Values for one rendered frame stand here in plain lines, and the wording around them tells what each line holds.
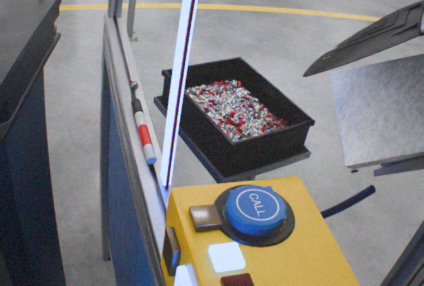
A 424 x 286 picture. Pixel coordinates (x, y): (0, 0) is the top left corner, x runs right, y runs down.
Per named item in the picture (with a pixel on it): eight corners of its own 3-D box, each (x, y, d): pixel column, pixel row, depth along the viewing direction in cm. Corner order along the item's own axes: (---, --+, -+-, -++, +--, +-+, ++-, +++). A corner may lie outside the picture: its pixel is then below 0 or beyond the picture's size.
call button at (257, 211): (290, 238, 30) (297, 220, 29) (233, 247, 29) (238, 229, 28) (269, 196, 33) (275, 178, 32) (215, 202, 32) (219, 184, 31)
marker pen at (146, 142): (157, 156, 64) (141, 97, 75) (146, 156, 64) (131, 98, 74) (156, 164, 65) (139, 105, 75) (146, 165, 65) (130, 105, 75)
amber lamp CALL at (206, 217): (222, 229, 29) (223, 223, 29) (194, 232, 29) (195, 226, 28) (214, 209, 31) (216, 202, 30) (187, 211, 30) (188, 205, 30)
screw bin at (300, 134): (305, 154, 80) (316, 120, 76) (223, 182, 72) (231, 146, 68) (234, 86, 94) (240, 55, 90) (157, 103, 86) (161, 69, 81)
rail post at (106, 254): (115, 260, 151) (121, 49, 105) (103, 261, 150) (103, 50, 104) (113, 251, 154) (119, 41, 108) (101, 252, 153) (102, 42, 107)
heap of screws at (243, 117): (294, 148, 80) (300, 128, 78) (225, 171, 73) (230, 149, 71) (232, 89, 92) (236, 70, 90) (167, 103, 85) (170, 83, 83)
